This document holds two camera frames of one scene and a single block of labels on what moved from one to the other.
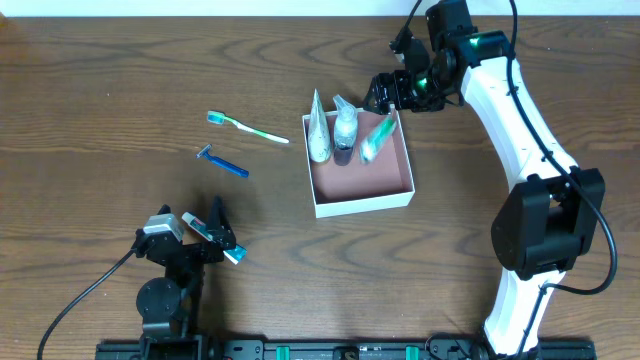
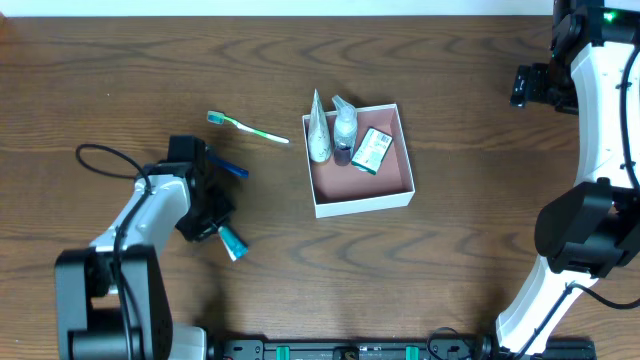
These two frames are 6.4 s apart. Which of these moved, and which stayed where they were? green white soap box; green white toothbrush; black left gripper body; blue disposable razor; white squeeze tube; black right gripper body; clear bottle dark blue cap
Moved: black right gripper body; black left gripper body; green white soap box
Stayed: blue disposable razor; green white toothbrush; clear bottle dark blue cap; white squeeze tube
